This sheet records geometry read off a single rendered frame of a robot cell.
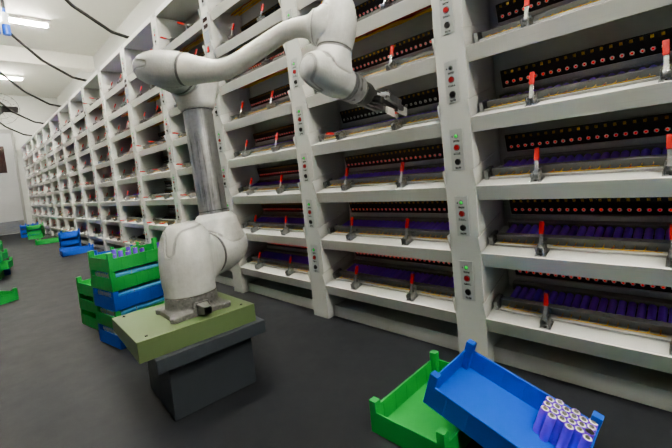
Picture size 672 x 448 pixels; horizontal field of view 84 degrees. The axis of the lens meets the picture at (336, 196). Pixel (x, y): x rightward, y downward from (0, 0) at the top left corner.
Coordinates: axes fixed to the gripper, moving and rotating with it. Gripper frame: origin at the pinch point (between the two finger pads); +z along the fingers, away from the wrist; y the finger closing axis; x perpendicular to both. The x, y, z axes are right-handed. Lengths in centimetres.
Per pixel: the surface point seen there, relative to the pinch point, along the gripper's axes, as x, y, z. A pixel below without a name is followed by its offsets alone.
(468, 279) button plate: -55, 23, 10
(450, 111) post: -5.1, 21.5, -2.1
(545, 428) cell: -81, 50, -9
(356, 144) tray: -9.9, -17.5, -0.1
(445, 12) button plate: 22.2, 22.7, -9.8
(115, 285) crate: -72, -96, -53
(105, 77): 87, -323, -23
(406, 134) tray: -9.4, 5.0, -0.4
